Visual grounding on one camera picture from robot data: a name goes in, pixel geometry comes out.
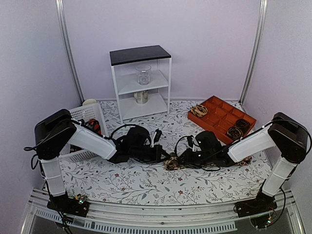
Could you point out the white shelf with black top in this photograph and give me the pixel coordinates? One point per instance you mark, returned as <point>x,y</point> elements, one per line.
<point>123,67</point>

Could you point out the floral patterned table mat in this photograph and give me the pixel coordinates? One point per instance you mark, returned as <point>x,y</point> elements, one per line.
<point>151,184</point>

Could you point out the right aluminium corner post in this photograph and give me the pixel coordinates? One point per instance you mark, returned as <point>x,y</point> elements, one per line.
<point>256,45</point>

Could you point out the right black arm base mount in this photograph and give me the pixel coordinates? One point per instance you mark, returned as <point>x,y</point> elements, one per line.
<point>260,205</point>

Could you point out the clear drinking glass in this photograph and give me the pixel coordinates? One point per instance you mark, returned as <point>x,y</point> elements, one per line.
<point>143,74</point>

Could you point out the aluminium corner post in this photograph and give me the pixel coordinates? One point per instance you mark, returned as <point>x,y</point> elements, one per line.
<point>67,47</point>
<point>256,45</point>

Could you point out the cream floral paisley tie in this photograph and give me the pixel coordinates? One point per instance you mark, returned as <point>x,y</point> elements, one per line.
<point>173,163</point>

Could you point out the rolled beige striped tie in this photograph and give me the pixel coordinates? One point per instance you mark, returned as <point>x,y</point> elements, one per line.
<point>199,110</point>

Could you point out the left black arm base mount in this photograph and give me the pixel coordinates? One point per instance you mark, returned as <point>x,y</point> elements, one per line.
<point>78,205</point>

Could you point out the orange divided organizer tray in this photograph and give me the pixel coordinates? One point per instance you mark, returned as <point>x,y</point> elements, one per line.
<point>221,116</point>

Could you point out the left aluminium corner post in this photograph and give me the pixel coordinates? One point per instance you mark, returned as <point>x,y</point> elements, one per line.
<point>67,47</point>

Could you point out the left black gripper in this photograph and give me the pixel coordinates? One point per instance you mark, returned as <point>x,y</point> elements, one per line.
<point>159,151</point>

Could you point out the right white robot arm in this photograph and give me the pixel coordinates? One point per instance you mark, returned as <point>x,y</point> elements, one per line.
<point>291,138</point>

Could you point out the cream mug behind basket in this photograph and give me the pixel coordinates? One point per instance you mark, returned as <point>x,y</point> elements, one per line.
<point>89,102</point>

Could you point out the white perforated plastic basket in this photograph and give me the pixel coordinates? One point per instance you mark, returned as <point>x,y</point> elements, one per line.
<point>83,117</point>

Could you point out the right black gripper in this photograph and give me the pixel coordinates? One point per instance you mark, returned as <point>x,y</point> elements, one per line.
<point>187,158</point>

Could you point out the red black striped tie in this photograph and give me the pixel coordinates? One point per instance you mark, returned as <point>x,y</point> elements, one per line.
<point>94,126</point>

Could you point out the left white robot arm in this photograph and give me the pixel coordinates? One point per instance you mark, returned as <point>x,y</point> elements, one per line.
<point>56,131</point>

